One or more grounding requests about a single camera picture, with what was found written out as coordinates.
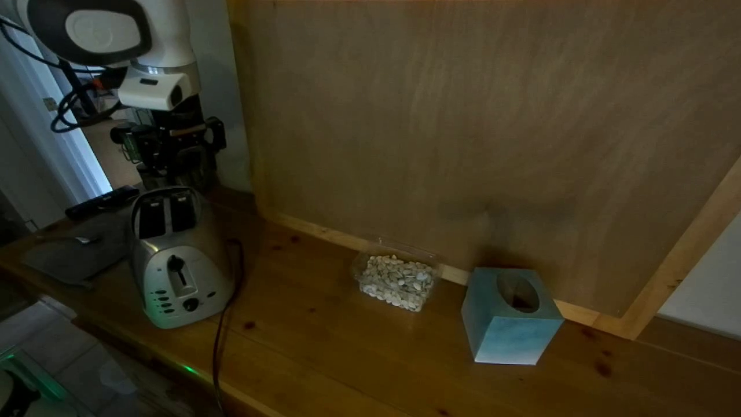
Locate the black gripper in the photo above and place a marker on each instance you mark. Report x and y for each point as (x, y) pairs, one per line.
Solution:
(174, 142)

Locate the grey metal toaster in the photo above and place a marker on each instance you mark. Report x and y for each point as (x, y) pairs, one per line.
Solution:
(181, 269)

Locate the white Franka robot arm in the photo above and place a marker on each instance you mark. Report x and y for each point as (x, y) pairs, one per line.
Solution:
(116, 39)

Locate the long black bar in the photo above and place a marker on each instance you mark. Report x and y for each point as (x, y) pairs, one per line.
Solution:
(100, 203)

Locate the flat grey mat with knob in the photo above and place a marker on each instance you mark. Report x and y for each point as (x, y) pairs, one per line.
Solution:
(77, 251)

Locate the clear box of white pebbles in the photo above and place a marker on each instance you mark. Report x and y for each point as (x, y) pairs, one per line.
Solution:
(395, 281)

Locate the large wooden board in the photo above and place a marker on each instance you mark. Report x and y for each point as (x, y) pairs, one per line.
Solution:
(494, 141)

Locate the blue tissue box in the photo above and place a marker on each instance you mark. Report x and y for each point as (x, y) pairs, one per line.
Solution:
(510, 321)

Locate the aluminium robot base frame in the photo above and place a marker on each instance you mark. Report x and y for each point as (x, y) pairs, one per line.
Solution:
(26, 378)

